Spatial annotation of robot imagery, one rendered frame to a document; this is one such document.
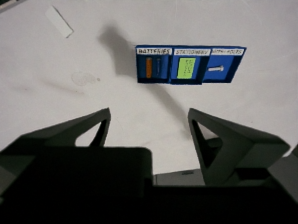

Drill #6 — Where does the blue rack of labelled bins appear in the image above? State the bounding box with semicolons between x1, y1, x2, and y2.
135;45;247;85

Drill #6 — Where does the grey metal bolt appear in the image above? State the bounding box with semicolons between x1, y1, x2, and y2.
208;66;223;71

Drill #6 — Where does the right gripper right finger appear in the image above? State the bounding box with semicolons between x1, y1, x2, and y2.
187;108;291;185

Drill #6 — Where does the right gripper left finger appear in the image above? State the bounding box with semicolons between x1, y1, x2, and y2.
9;107;111;146

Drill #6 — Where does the green sticky note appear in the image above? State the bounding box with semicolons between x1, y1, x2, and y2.
177;57;196;78

